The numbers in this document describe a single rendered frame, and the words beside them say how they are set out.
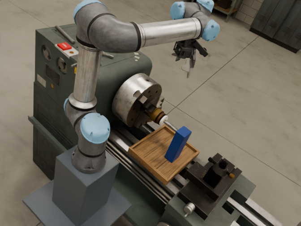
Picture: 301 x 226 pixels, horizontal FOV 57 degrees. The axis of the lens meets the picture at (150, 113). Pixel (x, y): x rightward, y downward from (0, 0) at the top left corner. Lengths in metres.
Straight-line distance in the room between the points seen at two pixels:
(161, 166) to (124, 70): 0.60
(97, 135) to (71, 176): 0.25
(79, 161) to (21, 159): 1.52
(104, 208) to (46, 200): 0.30
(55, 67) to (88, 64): 0.74
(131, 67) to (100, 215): 0.84
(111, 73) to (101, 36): 0.69
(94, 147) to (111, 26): 0.49
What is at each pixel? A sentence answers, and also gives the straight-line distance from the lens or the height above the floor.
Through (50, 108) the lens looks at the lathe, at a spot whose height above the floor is 0.77.
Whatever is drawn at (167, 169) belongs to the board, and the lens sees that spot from 1.64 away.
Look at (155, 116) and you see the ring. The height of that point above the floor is 1.10.
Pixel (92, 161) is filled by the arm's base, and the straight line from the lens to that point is 1.19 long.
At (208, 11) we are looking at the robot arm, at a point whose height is 1.75.
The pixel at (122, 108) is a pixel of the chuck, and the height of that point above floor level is 1.10.
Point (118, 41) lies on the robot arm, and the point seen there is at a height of 1.70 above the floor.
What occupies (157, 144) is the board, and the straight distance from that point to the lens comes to 1.74.
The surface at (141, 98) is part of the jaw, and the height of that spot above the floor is 1.18.
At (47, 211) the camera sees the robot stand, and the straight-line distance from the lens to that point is 1.53.
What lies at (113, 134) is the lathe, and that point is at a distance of 1.74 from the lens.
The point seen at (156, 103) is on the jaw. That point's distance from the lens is 1.67.
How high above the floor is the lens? 2.09
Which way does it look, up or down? 38 degrees down
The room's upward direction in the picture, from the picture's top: 20 degrees clockwise
